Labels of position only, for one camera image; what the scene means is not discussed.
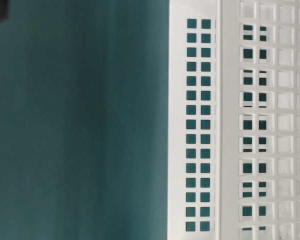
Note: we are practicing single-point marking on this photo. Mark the white perforated plastic basket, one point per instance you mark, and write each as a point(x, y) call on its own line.
point(234, 120)

